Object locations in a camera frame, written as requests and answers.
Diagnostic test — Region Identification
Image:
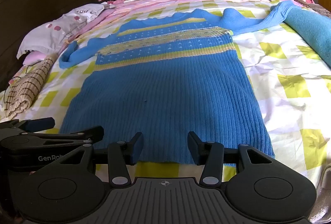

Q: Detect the blue knitted sweater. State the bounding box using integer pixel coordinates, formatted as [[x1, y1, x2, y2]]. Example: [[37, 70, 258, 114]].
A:
[[59, 0, 302, 165]]

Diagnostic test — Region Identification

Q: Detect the beige striped folded cloth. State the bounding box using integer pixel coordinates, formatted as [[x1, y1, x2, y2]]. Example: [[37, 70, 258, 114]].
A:
[[4, 53, 59, 120]]

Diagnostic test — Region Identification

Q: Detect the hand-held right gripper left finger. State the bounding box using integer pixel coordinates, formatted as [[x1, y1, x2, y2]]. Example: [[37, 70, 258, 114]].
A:
[[61, 132, 144, 188]]

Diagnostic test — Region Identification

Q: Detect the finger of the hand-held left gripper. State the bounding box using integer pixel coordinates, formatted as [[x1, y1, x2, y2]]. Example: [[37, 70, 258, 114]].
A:
[[22, 126, 104, 147], [0, 117, 55, 134]]

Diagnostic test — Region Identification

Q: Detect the brown patterned cloth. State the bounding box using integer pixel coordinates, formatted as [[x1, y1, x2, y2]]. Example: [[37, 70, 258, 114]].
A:
[[293, 0, 331, 18]]

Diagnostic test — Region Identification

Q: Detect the yellow-green checked bedsheet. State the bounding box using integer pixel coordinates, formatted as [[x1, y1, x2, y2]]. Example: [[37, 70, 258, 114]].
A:
[[0, 0, 331, 188]]

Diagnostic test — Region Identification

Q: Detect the teal rolled towel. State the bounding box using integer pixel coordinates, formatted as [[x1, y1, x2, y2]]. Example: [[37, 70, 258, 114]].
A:
[[283, 6, 331, 69]]

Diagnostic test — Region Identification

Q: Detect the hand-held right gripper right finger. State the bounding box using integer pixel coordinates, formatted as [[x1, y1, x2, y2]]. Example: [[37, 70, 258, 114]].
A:
[[187, 131, 275, 187]]

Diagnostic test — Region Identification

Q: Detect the grey pillow with pink dots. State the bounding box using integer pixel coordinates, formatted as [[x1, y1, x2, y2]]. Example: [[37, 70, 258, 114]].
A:
[[17, 4, 105, 59]]

